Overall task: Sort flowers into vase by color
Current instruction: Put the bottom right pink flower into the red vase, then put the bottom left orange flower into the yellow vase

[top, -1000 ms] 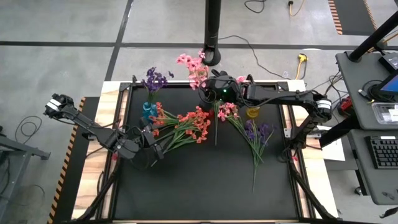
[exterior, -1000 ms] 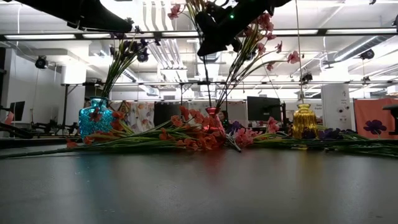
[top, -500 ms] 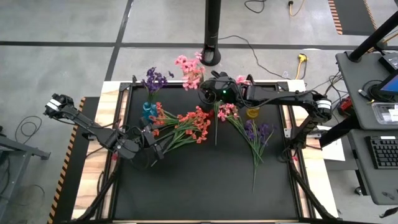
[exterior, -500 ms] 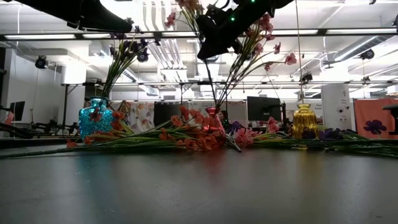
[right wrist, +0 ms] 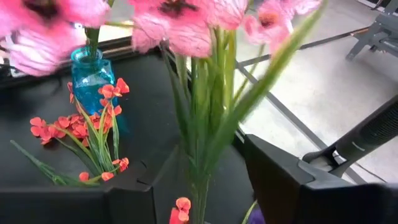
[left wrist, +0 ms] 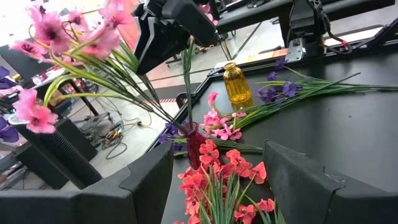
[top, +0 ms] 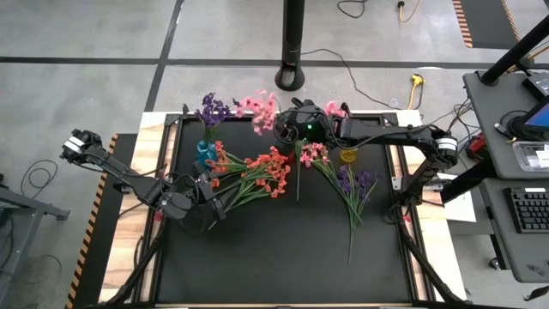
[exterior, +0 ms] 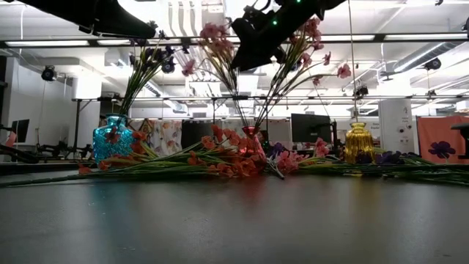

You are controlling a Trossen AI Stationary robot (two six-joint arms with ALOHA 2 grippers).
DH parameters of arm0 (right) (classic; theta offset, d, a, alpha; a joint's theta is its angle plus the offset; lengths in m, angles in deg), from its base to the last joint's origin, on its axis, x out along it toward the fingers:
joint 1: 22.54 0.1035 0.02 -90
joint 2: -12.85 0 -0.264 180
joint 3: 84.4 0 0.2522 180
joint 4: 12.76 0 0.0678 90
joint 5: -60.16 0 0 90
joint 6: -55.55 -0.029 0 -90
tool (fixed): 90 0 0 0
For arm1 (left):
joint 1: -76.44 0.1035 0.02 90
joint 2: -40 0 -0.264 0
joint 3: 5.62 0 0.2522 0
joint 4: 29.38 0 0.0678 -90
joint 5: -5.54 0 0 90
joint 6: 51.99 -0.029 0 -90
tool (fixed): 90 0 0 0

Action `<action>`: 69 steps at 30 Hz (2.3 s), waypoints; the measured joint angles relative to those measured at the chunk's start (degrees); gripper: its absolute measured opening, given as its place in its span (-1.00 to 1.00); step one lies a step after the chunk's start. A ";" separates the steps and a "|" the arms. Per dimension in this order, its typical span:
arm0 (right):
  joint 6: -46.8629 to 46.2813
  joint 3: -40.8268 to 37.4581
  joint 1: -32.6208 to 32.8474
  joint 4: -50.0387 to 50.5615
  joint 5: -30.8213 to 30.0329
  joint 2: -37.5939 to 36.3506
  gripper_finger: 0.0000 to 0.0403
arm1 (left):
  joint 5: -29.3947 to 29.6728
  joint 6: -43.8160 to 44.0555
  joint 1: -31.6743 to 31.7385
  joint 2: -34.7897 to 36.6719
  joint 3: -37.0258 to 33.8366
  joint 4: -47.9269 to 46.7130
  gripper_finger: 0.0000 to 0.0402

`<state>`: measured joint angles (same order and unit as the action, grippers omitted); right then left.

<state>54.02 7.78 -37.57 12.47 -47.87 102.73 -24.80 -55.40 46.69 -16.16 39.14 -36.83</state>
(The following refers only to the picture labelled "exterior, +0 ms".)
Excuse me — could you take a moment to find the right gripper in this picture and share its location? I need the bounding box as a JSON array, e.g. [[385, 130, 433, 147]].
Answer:
[[229, 7, 325, 72]]

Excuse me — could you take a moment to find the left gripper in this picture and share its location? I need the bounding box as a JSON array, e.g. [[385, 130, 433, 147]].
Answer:
[[18, 0, 157, 40]]

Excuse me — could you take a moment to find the red glass vase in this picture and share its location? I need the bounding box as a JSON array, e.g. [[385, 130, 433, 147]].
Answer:
[[240, 125, 268, 173]]

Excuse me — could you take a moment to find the blue glass vase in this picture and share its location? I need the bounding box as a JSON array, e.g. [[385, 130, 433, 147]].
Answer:
[[92, 113, 137, 165]]

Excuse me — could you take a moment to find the yellow glass vase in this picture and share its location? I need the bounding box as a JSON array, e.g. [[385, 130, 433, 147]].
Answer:
[[343, 122, 375, 165]]

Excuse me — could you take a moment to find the long ceiling light strip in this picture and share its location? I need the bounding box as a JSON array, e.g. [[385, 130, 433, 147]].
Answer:
[[4, 39, 91, 48], [383, 33, 469, 41], [320, 34, 377, 42]]

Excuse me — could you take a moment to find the black computer monitor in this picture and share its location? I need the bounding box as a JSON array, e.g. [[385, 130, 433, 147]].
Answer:
[[290, 113, 333, 144]]

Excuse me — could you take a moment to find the colourful floral cloth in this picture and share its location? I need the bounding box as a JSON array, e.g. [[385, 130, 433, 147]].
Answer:
[[128, 119, 184, 164]]

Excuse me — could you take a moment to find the black overhead rig beam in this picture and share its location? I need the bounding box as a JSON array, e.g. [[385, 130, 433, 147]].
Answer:
[[0, 32, 469, 51]]

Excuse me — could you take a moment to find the black floor equipment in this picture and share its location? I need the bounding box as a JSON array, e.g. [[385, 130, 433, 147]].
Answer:
[[36, 141, 92, 161]]

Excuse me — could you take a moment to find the small black monitor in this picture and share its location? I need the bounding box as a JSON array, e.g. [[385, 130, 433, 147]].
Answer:
[[10, 119, 31, 144]]

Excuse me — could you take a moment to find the red-orange fabric partition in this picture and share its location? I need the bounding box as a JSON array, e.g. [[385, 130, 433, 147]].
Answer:
[[416, 116, 469, 165]]

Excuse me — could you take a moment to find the black padded armrest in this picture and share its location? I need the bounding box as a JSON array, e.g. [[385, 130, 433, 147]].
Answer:
[[450, 122, 469, 160]]

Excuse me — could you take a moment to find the thin hanging cable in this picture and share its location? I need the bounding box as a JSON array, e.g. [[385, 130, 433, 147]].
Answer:
[[347, 0, 359, 124]]

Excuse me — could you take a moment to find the silver ceiling duct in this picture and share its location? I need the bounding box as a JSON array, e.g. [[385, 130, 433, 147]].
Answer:
[[392, 41, 463, 73]]

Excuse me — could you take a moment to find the black table frame rail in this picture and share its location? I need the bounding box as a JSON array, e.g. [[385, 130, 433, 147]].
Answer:
[[0, 160, 469, 176]]

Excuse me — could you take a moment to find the thin black horizontal rail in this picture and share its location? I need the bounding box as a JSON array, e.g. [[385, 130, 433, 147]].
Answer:
[[71, 95, 469, 103]]

